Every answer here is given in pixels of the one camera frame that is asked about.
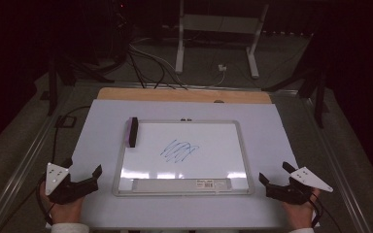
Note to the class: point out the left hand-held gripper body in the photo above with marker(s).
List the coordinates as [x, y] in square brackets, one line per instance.
[77, 189]

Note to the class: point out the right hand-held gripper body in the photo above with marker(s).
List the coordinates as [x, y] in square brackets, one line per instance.
[288, 192]

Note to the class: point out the purple and black whiteboard eraser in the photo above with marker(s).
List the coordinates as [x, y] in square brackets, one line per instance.
[132, 132]

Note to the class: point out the white whiteboard with grey frame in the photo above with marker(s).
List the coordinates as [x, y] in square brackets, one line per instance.
[213, 161]

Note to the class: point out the person's right hand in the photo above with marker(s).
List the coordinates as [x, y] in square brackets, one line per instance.
[299, 215]

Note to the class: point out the person's left hand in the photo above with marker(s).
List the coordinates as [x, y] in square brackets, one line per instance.
[66, 212]

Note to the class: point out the large white sheet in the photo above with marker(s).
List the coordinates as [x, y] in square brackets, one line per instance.
[103, 207]

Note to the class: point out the black stand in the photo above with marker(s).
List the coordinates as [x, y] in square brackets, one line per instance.
[319, 93]
[53, 87]

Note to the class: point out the wooden table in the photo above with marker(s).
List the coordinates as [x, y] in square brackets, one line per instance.
[175, 95]

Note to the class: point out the white plug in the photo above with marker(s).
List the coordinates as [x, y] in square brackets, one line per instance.
[222, 68]

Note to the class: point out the white metal stand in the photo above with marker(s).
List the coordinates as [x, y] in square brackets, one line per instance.
[220, 23]

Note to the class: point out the metal floor rail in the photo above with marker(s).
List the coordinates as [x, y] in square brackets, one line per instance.
[333, 155]
[29, 158]

